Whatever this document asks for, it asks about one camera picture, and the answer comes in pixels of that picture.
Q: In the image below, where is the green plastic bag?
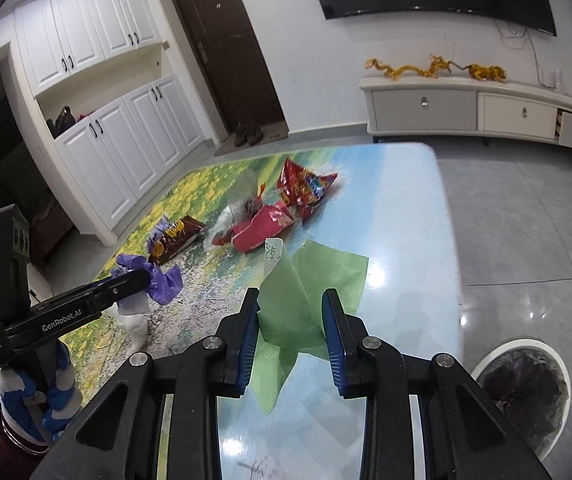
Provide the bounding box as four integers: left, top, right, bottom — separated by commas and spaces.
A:
251, 237, 368, 414

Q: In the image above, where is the purple plastic bag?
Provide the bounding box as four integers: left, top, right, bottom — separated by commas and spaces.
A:
110, 254, 184, 306

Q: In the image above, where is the white tissue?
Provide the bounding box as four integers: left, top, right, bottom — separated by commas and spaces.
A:
106, 292, 149, 354

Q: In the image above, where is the pink red snack bag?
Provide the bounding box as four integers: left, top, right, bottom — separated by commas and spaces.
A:
207, 202, 295, 254

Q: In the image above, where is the brown yellow snack bag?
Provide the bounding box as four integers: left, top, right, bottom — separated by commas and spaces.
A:
146, 214, 205, 266

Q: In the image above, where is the clear white plastic bag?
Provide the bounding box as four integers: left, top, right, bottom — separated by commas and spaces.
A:
203, 168, 265, 252

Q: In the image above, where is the red colourful snack bag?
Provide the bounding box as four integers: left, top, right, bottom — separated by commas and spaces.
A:
276, 157, 338, 221

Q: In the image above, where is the white round trash bin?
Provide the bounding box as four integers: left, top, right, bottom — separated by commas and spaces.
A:
469, 337, 572, 463

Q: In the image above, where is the black trash bin liner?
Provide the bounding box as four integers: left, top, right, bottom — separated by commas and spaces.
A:
478, 348, 570, 453

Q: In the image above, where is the left blue white gloved hand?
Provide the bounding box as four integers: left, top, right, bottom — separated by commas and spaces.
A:
0, 341, 83, 453

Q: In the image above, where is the pair of dark shoes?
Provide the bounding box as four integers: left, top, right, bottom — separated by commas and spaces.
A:
234, 122, 264, 148

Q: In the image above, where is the brown door mat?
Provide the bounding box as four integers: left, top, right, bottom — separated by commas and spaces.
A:
214, 122, 289, 157

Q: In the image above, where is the white grey TV cabinet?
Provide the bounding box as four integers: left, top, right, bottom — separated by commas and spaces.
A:
359, 77, 572, 148

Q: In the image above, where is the long golden dragon ornament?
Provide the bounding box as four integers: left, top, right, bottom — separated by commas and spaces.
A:
365, 55, 452, 80

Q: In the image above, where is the small golden tiger ornament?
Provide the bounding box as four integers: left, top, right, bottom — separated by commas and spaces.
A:
452, 62, 507, 84

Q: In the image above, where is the dark brown entrance door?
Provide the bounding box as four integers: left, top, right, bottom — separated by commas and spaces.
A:
173, 0, 284, 132

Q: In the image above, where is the white shoe cabinet wall unit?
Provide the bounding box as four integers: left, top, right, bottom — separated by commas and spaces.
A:
13, 0, 203, 245

